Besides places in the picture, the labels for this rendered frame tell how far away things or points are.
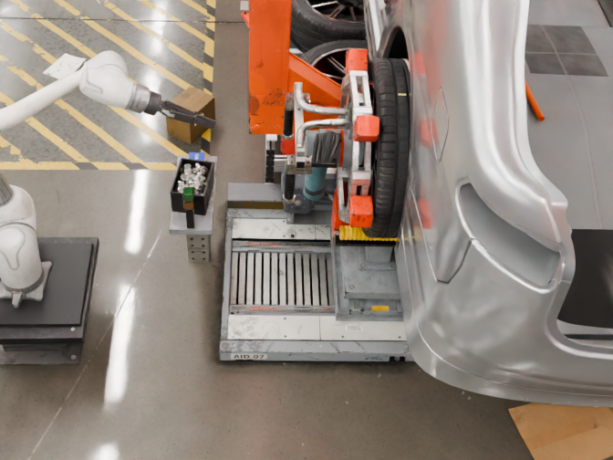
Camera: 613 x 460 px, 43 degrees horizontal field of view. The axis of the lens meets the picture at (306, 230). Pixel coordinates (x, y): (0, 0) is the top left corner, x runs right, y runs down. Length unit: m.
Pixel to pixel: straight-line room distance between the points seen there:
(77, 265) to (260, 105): 0.99
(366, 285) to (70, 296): 1.19
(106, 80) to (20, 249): 0.79
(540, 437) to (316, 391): 0.91
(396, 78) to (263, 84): 0.73
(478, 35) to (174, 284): 1.99
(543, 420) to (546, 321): 1.40
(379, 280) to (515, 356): 1.30
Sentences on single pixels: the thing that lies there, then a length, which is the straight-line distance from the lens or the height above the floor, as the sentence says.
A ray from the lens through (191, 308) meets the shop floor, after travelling 3.45.
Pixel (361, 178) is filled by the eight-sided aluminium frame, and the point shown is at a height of 0.96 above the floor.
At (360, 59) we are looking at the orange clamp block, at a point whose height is 1.10.
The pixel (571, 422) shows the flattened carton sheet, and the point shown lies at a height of 0.01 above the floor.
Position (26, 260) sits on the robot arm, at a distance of 3.04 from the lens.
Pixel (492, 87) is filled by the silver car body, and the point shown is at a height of 1.68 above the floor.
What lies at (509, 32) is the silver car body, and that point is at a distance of 2.02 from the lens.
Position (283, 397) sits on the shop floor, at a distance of 3.21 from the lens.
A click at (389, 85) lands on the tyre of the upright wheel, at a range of 2.68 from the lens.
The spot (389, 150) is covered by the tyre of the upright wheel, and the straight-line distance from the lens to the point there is 2.59.
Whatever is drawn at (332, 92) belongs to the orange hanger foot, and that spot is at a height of 0.72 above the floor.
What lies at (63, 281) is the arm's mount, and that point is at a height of 0.33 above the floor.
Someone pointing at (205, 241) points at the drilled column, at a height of 0.15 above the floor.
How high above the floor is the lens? 2.81
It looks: 49 degrees down
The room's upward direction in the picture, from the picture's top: 5 degrees clockwise
